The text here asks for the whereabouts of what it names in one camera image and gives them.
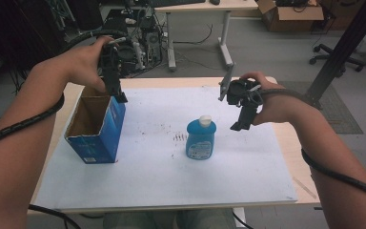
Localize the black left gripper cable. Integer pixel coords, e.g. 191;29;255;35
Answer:
0;30;129;153

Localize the black metal stand post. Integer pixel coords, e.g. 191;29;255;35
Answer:
296;0;366;111

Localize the person's right hand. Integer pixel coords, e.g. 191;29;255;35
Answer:
239;71;303;127

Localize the white-legged background desk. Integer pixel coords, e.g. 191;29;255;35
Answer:
152;0;260;72

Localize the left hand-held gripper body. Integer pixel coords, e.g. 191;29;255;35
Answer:
98;36;129;95

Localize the blue cardboard box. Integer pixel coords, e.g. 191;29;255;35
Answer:
64;85;128;165

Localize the black office chair base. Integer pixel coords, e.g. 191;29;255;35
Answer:
308;43;366;73

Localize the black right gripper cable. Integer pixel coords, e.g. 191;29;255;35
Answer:
260;88;366;205

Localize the black keyboard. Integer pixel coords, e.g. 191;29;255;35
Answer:
148;0;207;8

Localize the large black computer tower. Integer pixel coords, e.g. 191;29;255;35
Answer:
102;9;147;78

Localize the small black computer tower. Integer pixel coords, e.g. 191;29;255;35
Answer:
138;16;164;64

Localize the white table mat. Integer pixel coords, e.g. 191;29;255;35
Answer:
32;86;299;213

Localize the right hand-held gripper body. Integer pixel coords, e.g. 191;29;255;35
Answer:
217;64;265;108

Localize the person's left hand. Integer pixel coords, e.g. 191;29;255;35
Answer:
61;35;116;94

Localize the open brown cardboard box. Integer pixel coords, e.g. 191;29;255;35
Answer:
255;0;325;33

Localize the blue bottle with white cap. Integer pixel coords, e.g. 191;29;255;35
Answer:
185;114;218;161

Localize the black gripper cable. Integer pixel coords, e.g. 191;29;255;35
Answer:
0;30;129;153
260;88;366;205

